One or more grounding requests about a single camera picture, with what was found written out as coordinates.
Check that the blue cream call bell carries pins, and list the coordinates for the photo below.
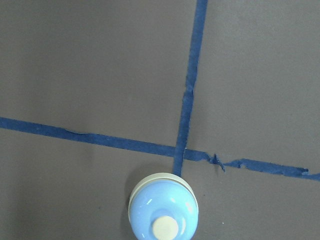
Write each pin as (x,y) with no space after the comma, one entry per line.
(163,206)

